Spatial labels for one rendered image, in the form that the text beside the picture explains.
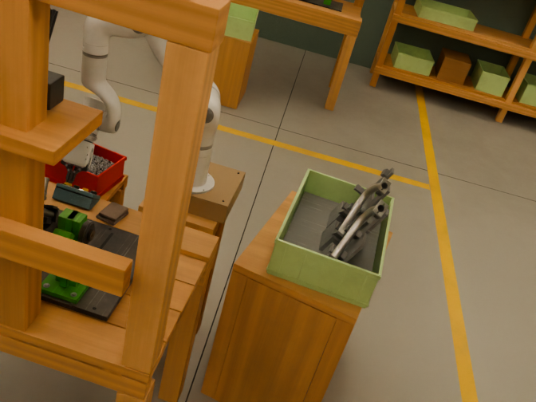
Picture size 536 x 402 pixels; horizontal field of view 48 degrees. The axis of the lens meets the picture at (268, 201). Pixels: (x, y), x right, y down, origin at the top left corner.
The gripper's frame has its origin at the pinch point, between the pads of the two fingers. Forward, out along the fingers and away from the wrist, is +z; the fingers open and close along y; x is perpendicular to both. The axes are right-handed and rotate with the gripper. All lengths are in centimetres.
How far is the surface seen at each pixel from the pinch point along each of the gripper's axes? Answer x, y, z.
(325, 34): -472, -53, -243
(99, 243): 17.2, -23.9, 18.5
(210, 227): -15, -55, 2
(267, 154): -254, -49, -61
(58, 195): 5.4, 0.0, 7.6
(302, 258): -3, -94, 2
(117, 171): -26.3, -8.4, -8.0
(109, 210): 6.1, -20.4, 7.1
